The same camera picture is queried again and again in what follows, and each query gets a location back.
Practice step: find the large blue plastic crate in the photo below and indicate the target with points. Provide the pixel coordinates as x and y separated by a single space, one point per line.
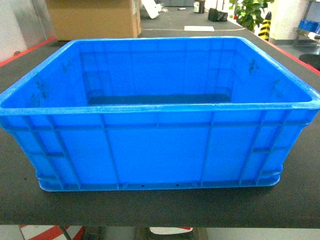
158 114

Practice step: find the large cardboard box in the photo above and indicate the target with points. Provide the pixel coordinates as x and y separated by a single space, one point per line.
95 19

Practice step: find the white foam piece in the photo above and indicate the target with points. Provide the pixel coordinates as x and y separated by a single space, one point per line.
153 9

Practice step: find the black bag on floor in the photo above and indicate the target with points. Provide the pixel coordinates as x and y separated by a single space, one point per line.
215 15

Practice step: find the yellow black striped bollard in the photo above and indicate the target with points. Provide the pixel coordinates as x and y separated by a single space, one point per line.
264 32

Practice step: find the green potted plant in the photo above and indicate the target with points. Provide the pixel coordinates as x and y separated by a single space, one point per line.
249 13

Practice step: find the small blue bins background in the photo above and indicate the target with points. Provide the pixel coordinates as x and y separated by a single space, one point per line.
308 25

